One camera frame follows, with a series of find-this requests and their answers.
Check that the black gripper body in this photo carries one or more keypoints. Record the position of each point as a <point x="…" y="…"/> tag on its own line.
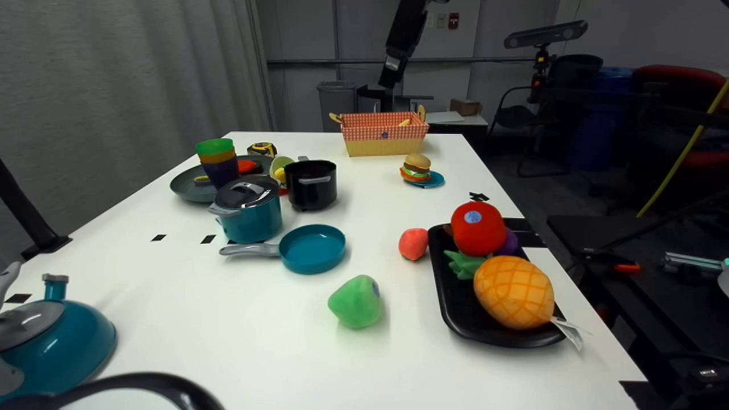
<point x="406" y="25"/>

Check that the black toy pot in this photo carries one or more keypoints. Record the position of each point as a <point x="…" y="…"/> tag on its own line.
<point x="311" y="189"/>

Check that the blue toy pan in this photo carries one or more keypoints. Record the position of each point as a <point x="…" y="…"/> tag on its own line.
<point x="311" y="249"/>

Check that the blue toy pot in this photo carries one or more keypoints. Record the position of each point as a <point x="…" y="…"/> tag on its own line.
<point x="252" y="220"/>

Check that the grey trash bin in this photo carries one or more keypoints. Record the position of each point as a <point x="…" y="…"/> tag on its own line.
<point x="334" y="102"/>

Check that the orange yellow basket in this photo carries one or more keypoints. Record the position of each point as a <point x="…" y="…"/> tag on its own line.
<point x="383" y="138"/>

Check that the grey side table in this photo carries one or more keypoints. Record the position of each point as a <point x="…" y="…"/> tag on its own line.
<point x="455" y="119"/>

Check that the small cardboard box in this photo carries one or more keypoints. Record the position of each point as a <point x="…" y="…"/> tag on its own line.
<point x="465" y="108"/>

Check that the toy burger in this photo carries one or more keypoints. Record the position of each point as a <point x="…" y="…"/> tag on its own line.
<point x="414" y="168"/>

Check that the small teal plate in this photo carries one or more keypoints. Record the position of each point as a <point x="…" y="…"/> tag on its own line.
<point x="435" y="180"/>

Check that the yellow black toy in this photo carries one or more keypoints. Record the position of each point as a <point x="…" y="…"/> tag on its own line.
<point x="263" y="148"/>

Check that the small red toy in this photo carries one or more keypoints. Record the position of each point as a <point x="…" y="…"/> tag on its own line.
<point x="247" y="164"/>

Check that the small pink-red plush fruit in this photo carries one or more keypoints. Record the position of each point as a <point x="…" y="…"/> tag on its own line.
<point x="413" y="244"/>

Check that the black office chair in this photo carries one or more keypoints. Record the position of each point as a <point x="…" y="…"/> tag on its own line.
<point x="572" y="70"/>

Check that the red plush tomato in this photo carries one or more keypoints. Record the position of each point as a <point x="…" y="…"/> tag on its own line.
<point x="479" y="231"/>

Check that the stack of coloured cups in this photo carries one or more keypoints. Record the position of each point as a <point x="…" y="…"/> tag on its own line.
<point x="216" y="160"/>

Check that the green plush leaves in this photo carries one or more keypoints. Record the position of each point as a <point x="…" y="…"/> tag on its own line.
<point x="463" y="264"/>

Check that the purple plush fruit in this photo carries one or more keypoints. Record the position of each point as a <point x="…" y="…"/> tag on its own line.
<point x="511" y="242"/>

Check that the blue bin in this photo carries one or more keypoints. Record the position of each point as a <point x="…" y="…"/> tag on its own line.
<point x="600" y="121"/>

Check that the dark grey plate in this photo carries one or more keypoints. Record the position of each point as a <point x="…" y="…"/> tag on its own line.
<point x="186" y="185"/>

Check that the green plush pear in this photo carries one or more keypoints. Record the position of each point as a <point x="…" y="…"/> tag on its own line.
<point x="355" y="303"/>

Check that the black plastic tray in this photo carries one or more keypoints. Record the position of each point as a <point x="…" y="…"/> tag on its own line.
<point x="455" y="310"/>

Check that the orange plush pineapple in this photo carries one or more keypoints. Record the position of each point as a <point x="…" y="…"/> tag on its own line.
<point x="512" y="293"/>

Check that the grey curtain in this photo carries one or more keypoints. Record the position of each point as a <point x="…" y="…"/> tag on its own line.
<point x="114" y="91"/>

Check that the red chair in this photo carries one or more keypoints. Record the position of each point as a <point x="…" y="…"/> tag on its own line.
<point x="675" y="76"/>

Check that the yellow pole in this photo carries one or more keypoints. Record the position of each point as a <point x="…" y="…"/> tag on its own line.
<point x="683" y="150"/>

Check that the white paper tag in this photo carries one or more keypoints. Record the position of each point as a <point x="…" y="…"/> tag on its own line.
<point x="569" y="332"/>

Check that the teal metal tool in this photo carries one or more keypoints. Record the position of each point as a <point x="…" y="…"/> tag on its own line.
<point x="691" y="262"/>

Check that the black tripod leg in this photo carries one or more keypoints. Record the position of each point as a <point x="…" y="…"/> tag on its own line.
<point x="24" y="206"/>

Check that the large teal kettle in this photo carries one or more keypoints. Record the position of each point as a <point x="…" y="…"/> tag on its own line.
<point x="68" y="353"/>

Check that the white wall plate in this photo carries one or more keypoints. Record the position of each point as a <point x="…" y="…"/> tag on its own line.
<point x="446" y="20"/>

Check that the black camera on stand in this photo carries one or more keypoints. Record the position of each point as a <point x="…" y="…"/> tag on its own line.
<point x="548" y="34"/>

